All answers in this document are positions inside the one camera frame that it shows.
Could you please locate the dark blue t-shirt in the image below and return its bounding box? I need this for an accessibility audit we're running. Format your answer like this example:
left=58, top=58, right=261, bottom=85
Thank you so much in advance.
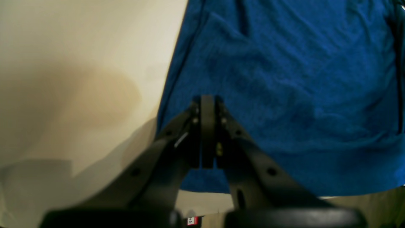
left=157, top=0, right=405, bottom=196

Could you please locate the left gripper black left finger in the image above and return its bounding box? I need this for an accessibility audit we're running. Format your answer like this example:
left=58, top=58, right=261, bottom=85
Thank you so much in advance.
left=40, top=96, right=203, bottom=228

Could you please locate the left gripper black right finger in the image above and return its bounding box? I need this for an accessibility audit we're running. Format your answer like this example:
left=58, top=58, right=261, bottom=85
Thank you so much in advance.
left=208, top=96, right=367, bottom=228

